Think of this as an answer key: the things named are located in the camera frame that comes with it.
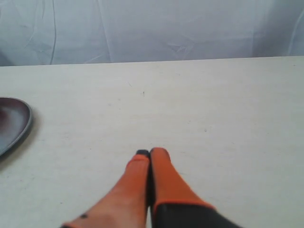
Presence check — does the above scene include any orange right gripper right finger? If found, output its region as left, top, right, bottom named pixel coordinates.
left=150, top=147, right=240, bottom=228

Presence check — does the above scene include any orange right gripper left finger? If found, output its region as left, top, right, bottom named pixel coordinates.
left=61, top=150, right=150, bottom=228

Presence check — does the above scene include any large round steel plate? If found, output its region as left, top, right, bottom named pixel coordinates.
left=0, top=97, right=33, bottom=156

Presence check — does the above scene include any white backdrop cloth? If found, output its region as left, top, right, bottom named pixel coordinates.
left=0, top=0, right=304, bottom=66

